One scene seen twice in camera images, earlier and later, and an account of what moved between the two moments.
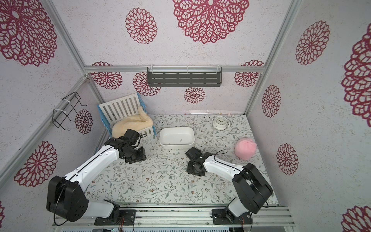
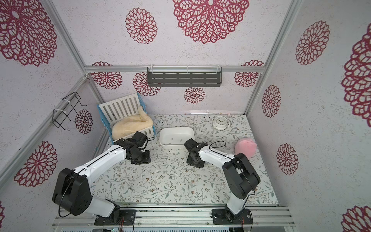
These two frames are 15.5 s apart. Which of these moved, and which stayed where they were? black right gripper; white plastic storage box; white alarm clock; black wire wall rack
Moved: black right gripper
Stayed: white plastic storage box; black wire wall rack; white alarm clock
